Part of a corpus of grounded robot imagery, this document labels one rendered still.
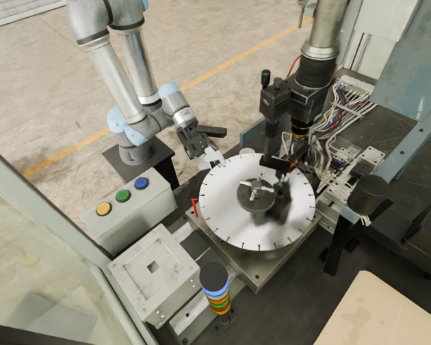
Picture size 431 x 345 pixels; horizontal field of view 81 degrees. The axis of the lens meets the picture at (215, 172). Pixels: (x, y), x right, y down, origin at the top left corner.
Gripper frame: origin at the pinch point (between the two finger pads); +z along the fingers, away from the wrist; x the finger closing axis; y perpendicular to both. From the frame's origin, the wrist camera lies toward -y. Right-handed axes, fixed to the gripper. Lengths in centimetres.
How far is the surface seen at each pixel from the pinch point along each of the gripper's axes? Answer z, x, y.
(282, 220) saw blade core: 20.8, 20.4, -1.1
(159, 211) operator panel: 1.6, -9.3, 24.8
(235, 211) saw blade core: 12.7, 15.4, 7.6
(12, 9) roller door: -443, -362, 64
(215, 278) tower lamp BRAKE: 17, 43, 24
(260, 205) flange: 14.7, 17.9, 1.4
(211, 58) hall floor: -140, -194, -126
